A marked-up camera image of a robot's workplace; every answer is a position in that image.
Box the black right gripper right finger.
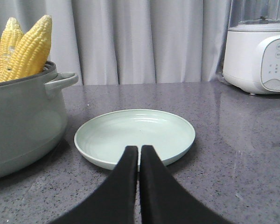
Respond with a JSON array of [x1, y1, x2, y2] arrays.
[[140, 145, 228, 224]]

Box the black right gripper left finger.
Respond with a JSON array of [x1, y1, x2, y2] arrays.
[[51, 146, 138, 224]]

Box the pale-tipped yellow corn cob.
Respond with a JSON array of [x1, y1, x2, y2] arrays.
[[6, 15, 52, 81]]

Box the white-speckled yellow corn cob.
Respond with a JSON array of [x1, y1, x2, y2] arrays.
[[0, 17, 24, 82]]

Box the light green plate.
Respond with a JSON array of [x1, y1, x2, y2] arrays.
[[74, 109, 196, 170]]

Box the green electric cooking pot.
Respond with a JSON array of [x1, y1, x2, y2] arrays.
[[0, 61, 78, 178]]

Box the grey curtain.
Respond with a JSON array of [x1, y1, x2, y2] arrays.
[[0, 0, 231, 85]]

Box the white blender appliance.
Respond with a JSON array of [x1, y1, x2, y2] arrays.
[[223, 0, 280, 94]]

